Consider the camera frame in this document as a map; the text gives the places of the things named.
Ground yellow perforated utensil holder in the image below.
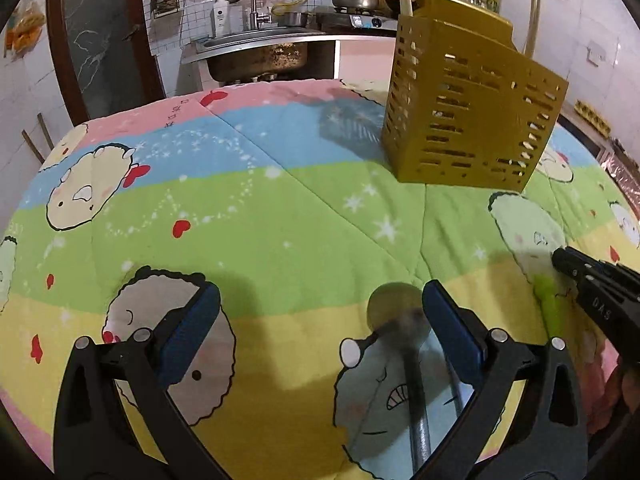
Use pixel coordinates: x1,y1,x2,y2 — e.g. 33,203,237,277
382,0,570,194

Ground steel kitchen sink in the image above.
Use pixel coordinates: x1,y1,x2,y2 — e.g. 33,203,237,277
181,29,327,84

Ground metal spoon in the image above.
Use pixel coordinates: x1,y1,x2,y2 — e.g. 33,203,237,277
366,283,433,467

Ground green handled metal fork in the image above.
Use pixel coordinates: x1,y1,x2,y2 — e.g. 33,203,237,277
532,274,567,339

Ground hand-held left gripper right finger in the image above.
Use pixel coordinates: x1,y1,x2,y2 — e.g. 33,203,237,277
422,280,588,480

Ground steel faucet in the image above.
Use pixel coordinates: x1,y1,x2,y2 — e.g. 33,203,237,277
247,0,272,32

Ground hanging plastic bag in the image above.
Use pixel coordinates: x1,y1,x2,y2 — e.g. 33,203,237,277
4,0,47,57

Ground white soap bottle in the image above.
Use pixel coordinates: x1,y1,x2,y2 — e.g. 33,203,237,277
212,0,231,36

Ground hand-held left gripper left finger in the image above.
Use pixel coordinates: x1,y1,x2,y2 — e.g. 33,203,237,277
52,280,223,480

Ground leaning wooden sticks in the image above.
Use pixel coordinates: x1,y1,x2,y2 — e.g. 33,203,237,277
20,113,54,164

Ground gas stove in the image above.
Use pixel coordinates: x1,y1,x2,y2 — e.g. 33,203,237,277
319,6,402,32

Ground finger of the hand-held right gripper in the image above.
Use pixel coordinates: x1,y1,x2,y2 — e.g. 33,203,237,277
551,246,640,297

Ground cartoon printed striped blanket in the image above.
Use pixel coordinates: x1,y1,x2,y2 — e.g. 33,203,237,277
0,77,640,480

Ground dark wooden glass door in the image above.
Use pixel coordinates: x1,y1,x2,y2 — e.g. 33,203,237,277
46,0,167,122

